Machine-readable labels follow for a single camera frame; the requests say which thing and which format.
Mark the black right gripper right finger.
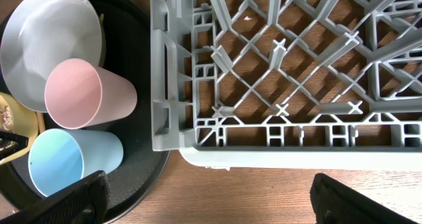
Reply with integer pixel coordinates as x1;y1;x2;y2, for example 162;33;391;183
310;173;413;224

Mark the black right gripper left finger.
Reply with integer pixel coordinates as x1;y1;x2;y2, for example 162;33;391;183
1;171;110;224

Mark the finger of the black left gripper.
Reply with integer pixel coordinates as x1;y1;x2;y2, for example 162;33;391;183
1;130;29;158

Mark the yellow bowl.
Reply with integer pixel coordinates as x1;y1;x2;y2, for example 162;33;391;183
1;92;38;165

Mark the blue cup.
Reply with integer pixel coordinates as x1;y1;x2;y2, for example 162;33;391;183
28;128;124;196

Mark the pink cup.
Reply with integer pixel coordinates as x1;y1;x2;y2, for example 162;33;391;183
44;58;137;129

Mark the grey plate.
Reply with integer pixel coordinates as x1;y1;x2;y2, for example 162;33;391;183
1;0;106;113

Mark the grey dishwasher rack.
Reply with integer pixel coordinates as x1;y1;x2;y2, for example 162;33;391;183
150;0;421;171

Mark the right wooden chopstick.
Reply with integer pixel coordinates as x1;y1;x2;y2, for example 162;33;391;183
36;112;45;134

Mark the round black serving tray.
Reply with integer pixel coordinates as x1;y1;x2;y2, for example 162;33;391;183
0;0;171;224

